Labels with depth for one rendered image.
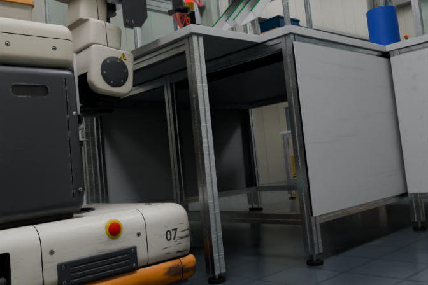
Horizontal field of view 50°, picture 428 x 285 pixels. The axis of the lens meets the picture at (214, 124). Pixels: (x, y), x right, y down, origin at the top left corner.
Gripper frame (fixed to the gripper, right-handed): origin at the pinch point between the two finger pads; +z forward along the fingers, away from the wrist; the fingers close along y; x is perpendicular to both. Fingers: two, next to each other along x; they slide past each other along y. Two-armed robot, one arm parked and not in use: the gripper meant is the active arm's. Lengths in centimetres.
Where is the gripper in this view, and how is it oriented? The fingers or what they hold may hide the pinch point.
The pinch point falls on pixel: (181, 27)
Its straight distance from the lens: 239.5
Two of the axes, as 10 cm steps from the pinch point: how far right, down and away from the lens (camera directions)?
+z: 1.4, 9.9, 0.5
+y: -7.5, 0.7, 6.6
